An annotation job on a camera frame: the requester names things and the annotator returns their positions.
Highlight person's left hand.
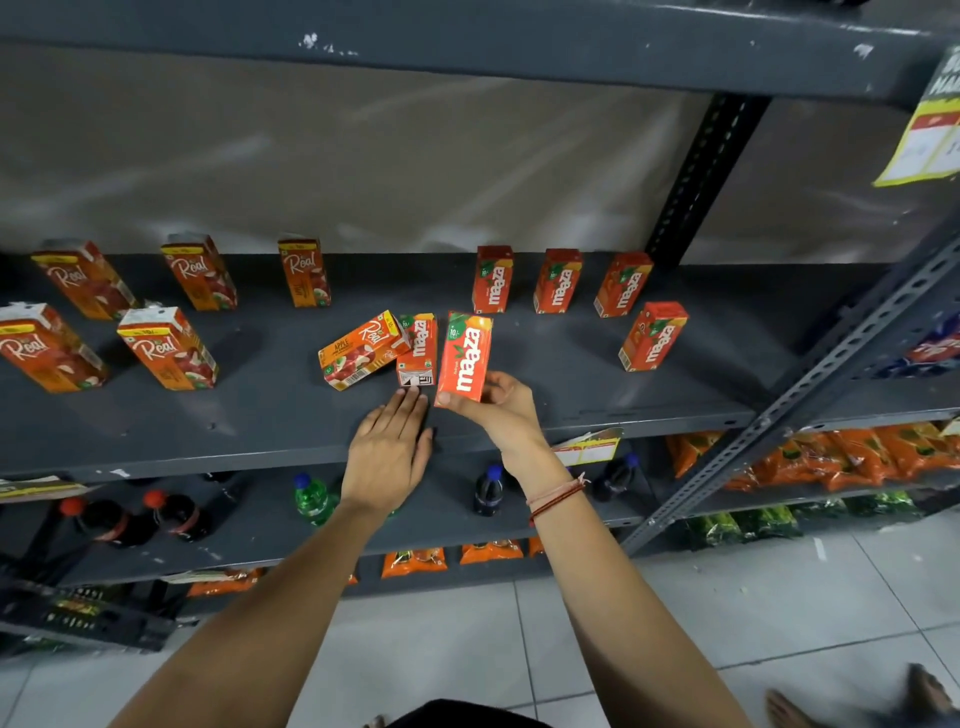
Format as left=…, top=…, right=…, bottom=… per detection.
left=341, top=384, right=435, bottom=519

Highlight person's right hand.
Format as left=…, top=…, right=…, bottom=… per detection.
left=435, top=370, right=573, bottom=490

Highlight small mango drink carton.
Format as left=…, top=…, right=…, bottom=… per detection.
left=396, top=312, right=439, bottom=388
left=471, top=245, right=516, bottom=315
left=618, top=301, right=690, bottom=373
left=593, top=251, right=654, bottom=319
left=532, top=248, right=584, bottom=315
left=434, top=311, right=495, bottom=407

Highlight person's right forearm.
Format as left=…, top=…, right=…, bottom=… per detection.
left=517, top=461, right=755, bottom=728

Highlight person's left forearm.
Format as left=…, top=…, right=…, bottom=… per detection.
left=108, top=501, right=385, bottom=728

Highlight blue cap dark soda bottle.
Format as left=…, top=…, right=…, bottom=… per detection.
left=472, top=463, right=507, bottom=519
left=591, top=452, right=642, bottom=503

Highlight small apple juice carton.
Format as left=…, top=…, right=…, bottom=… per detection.
left=318, top=309, right=412, bottom=392

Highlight green bottle with blue cap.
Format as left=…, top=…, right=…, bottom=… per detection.
left=292, top=472, right=339, bottom=528

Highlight grey metal shelving rack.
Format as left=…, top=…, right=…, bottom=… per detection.
left=0, top=0, right=960, bottom=661

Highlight orange snack packet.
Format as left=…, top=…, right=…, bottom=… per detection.
left=459, top=540, right=525, bottom=566
left=381, top=547, right=449, bottom=580
left=187, top=568, right=265, bottom=599

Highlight red thread wristband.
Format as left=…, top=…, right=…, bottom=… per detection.
left=525, top=474, right=590, bottom=527

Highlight yellow shelf price label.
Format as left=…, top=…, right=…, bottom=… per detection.
left=551, top=427, right=625, bottom=468
left=0, top=474, right=99, bottom=503

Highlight tall orange juice carton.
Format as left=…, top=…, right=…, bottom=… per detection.
left=276, top=236, right=333, bottom=309

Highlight red cap dark soda bottle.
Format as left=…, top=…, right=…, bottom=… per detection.
left=58, top=495, right=156, bottom=549
left=142, top=489, right=216, bottom=543

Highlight large red juice carton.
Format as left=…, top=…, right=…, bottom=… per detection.
left=116, top=302, right=220, bottom=392
left=30, top=240, right=140, bottom=322
left=0, top=301, right=112, bottom=395
left=159, top=232, right=240, bottom=313

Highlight person's black clothing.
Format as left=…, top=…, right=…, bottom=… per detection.
left=386, top=699, right=553, bottom=728

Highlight row of green snack bags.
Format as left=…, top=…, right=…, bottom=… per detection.
left=675, top=491, right=925, bottom=549

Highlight row of orange snack bags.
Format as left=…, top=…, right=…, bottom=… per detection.
left=666, top=421, right=960, bottom=494

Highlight red and blue packets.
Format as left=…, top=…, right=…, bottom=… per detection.
left=877, top=315, right=960, bottom=378

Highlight large yellow hanging price tag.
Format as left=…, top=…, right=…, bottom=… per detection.
left=873, top=45, right=960, bottom=189

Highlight person's bare foot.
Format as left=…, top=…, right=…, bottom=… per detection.
left=903, top=663, right=960, bottom=723

